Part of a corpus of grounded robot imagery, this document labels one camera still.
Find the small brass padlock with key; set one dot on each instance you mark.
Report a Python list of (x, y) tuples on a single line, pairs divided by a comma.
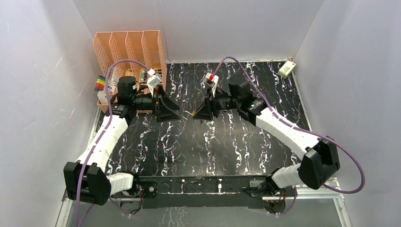
[(191, 113)]

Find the small white red box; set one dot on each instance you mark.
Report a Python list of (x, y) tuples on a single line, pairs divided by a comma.
[(102, 97)]

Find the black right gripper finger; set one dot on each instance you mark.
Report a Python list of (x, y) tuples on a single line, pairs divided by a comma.
[(204, 113), (219, 95)]

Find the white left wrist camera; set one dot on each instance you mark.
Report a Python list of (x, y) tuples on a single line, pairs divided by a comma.
[(154, 79)]

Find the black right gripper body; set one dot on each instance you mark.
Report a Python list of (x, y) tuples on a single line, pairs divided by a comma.
[(230, 102)]

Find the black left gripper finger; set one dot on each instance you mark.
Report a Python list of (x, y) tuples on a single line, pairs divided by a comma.
[(165, 114), (165, 101)]

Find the white green small box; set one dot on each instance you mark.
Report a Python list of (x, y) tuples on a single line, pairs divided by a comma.
[(286, 69)]

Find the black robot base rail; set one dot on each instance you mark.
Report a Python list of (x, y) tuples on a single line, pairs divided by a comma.
[(203, 191)]

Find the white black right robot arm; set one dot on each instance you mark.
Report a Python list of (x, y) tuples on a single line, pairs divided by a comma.
[(319, 157)]

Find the pink plastic file organizer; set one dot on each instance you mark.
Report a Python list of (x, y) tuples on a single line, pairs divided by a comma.
[(142, 46)]

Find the colourful marker pen set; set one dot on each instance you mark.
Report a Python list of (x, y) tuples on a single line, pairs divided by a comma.
[(101, 83)]

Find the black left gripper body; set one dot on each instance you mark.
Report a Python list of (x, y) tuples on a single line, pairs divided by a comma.
[(158, 104)]

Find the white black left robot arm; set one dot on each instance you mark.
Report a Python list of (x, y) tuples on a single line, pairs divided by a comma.
[(85, 178)]

